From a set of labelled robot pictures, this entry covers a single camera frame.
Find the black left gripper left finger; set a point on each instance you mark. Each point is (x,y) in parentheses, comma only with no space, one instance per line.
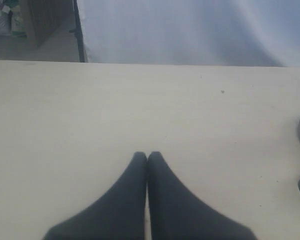
(119,214)

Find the black backdrop stand pole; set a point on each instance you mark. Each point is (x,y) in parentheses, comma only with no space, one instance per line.
(77,31)

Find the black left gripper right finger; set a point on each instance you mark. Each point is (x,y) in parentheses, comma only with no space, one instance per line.
(177,214)

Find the brown cardboard box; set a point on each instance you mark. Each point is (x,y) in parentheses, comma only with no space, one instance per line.
(42,17)

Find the white backdrop cloth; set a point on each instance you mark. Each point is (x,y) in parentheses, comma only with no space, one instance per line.
(192,32)

